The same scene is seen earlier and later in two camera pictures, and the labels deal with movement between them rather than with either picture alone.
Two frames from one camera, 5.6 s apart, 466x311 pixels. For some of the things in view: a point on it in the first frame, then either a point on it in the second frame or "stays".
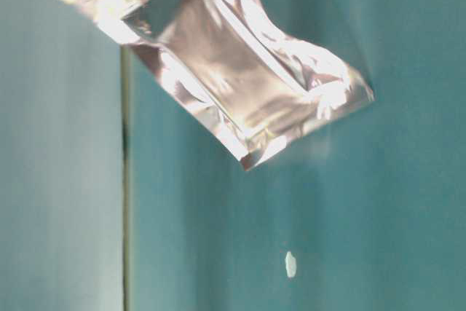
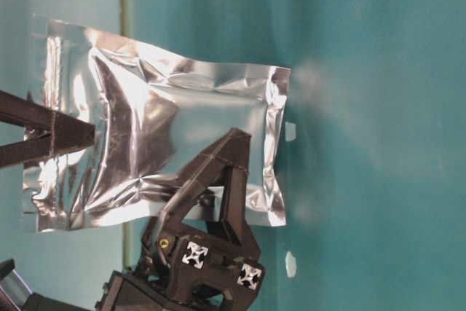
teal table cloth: [119, 191] stays
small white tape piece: [290, 263] stays
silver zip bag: [207, 25] to [156, 116]
